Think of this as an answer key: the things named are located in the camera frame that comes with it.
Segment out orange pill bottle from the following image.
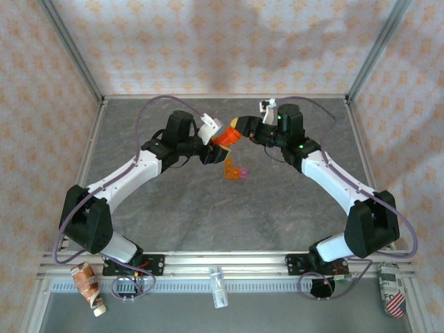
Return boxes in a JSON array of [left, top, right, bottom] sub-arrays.
[[211, 125, 243, 148]]

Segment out orange and pink pill organizer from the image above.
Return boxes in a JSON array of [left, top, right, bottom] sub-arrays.
[[223, 157, 249, 180]]

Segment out white orange patterned cloth backdrop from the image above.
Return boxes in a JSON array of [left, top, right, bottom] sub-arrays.
[[0, 0, 444, 333]]

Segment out clear plastic bottle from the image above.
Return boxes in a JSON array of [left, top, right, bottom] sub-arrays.
[[209, 266, 229, 309]]

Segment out crumpled brown drink bottle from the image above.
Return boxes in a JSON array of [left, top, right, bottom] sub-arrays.
[[70, 262, 107, 316]]

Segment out newsprint can with flag print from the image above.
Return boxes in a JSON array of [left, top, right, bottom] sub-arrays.
[[377, 260, 407, 318]]

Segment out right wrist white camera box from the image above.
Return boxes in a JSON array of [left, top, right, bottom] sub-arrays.
[[259, 99, 278, 124]]

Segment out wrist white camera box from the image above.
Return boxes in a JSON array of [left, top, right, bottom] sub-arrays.
[[259, 99, 278, 124], [197, 113, 225, 146]]

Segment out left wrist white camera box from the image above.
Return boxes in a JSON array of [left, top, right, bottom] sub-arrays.
[[197, 113, 225, 146]]

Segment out thin aluminium frame rail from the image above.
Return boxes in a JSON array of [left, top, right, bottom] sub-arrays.
[[102, 93, 350, 101], [343, 99, 396, 250], [55, 99, 108, 253]]

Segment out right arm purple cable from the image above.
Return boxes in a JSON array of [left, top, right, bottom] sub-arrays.
[[273, 96, 419, 302]]

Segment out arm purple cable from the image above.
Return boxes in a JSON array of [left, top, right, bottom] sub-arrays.
[[51, 95, 209, 302], [273, 96, 419, 302]]

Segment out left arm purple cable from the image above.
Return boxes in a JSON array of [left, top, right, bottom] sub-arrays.
[[51, 95, 209, 302]]

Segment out wide aluminium frame rail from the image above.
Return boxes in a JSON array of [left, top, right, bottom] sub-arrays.
[[37, 250, 416, 279]]

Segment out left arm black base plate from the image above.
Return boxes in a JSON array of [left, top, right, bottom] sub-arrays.
[[102, 254, 165, 278]]

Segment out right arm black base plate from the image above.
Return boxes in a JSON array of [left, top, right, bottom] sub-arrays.
[[284, 253, 348, 277]]

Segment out aluminium frame post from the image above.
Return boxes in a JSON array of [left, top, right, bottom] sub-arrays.
[[346, 0, 413, 101], [37, 0, 105, 101]]

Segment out grey slotted cable duct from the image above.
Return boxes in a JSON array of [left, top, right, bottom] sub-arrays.
[[48, 280, 382, 293]]

